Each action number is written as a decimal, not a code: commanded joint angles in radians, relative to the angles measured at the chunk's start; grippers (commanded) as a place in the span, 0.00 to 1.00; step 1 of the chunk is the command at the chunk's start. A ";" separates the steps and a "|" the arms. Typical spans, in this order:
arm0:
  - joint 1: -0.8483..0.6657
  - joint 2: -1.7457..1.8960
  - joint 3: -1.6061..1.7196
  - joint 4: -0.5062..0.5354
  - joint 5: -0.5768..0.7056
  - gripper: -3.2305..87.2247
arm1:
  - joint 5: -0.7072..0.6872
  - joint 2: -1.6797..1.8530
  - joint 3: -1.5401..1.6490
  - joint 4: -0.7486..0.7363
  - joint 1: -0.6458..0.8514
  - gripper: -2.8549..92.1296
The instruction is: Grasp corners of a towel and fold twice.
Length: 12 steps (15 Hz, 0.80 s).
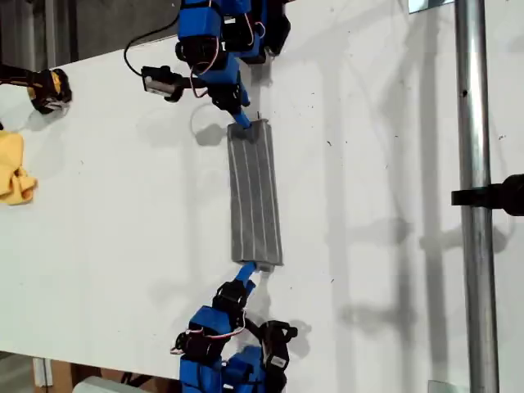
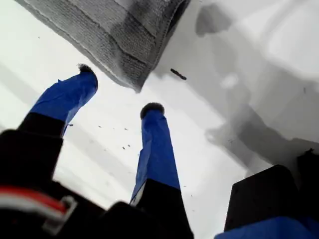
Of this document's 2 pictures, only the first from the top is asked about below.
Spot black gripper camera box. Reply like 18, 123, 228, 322
140, 64, 193, 104
247, 320, 299, 373

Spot black camera cable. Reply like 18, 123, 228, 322
123, 16, 182, 79

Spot grey striped towel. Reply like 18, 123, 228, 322
226, 118, 286, 273

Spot steel post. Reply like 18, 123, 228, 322
453, 0, 501, 393

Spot yellow cloth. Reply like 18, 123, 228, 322
0, 129, 39, 206

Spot white box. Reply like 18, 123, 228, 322
73, 375, 129, 393

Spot black clamp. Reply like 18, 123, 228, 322
450, 174, 524, 218

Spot white table leg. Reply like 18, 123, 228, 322
32, 357, 54, 388

